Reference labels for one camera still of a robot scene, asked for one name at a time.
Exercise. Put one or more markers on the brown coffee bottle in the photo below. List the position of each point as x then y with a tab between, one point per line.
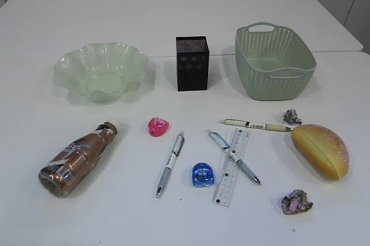
67	169

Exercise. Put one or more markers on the light blue pen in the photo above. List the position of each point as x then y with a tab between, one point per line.
221	142

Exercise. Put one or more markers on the small grey paper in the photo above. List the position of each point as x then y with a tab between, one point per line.
290	117

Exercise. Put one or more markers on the pink grey paper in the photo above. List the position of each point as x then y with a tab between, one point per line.
296	202

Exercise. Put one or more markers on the cream white pen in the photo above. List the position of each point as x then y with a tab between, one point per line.
254	125

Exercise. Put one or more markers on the white grey-grip pen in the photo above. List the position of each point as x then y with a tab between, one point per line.
174	153

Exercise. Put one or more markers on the clear plastic ruler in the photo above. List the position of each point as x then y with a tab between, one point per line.
229	174

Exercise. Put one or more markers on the green glass wavy plate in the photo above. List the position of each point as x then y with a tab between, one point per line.
101	72

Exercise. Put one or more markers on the black mesh pen holder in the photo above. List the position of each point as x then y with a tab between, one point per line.
192	63

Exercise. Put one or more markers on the pink pencil sharpener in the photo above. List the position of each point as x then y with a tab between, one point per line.
157	126

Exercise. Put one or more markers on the yellow sugared bread bun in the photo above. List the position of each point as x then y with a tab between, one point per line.
324	149

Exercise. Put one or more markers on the blue pencil sharpener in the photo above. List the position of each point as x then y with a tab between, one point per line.
202	175

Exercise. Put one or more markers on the green plastic woven basket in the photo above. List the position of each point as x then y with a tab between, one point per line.
273	62

